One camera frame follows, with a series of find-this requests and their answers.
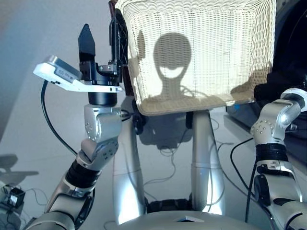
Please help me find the black cloth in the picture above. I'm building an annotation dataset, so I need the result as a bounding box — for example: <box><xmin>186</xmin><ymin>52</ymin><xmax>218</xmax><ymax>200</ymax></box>
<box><xmin>253</xmin><ymin>68</ymin><xmax>307</xmax><ymax>103</ymax></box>

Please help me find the pale woven laundry basket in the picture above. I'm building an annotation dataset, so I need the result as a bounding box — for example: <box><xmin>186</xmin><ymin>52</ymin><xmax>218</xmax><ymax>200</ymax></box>
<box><xmin>114</xmin><ymin>0</ymin><xmax>278</xmax><ymax>117</ymax></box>

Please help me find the silver robot leg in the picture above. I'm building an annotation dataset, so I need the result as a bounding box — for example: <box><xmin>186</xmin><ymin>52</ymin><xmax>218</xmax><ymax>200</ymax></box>
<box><xmin>190</xmin><ymin>111</ymin><xmax>226</xmax><ymax>216</ymax></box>
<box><xmin>112</xmin><ymin>117</ymin><xmax>147</xmax><ymax>225</ymax></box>

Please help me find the black robot hip section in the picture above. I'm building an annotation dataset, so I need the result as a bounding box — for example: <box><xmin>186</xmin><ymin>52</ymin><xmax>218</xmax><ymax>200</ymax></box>
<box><xmin>145</xmin><ymin>198</ymin><xmax>194</xmax><ymax>214</ymax></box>

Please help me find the small black power adapter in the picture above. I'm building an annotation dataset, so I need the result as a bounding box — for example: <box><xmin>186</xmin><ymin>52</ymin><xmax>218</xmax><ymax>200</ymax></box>
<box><xmin>8</xmin><ymin>188</ymin><xmax>26</xmax><ymax>208</ymax></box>

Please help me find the silver robot torso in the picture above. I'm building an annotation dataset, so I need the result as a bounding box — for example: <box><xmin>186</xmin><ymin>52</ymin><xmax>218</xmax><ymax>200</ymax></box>
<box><xmin>103</xmin><ymin>210</ymin><xmax>260</xmax><ymax>230</ymax></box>

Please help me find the thin grey floor cable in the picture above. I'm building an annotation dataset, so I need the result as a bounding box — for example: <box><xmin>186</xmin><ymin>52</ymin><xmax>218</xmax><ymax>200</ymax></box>
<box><xmin>143</xmin><ymin>117</ymin><xmax>240</xmax><ymax>187</ymax></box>

